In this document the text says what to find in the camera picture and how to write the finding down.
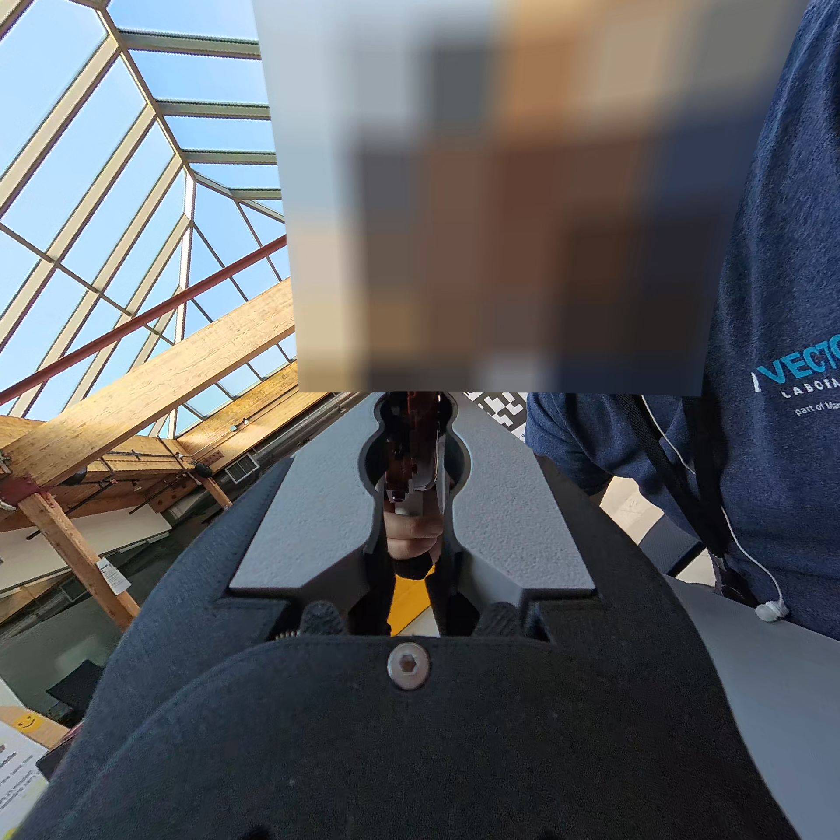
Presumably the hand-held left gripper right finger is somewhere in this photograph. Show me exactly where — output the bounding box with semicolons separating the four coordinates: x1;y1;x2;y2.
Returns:
420;392;598;636

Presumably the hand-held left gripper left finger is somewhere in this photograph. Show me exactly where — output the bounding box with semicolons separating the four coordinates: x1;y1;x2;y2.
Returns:
230;392;395;636

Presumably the brown round brick model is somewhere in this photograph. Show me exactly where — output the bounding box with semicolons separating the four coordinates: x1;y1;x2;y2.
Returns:
384;392;450;493

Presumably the yellow plastic bin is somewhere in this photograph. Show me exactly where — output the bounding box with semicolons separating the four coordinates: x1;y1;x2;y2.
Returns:
387;567;438;637

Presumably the framed black white marker sign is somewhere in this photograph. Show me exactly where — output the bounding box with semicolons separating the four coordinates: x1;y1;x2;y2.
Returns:
462;392;529;442

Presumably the wooden roof beam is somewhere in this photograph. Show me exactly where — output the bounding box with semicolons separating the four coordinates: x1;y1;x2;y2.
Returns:
0;279;296;487

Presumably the red ceiling pipe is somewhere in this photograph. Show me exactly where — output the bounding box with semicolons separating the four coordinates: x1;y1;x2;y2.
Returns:
0;235;290;408

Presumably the printed instruction sheet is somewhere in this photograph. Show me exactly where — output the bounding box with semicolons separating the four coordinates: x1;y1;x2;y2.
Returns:
0;722;51;831

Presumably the person in blue shirt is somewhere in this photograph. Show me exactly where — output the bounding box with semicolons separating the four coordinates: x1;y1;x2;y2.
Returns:
525;0;840;641

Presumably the black lanyard strap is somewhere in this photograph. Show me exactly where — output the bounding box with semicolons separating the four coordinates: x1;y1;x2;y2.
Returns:
617;394;757;608

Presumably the wooden support post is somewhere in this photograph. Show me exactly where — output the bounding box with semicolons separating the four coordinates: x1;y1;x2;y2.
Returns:
16;489;142;632

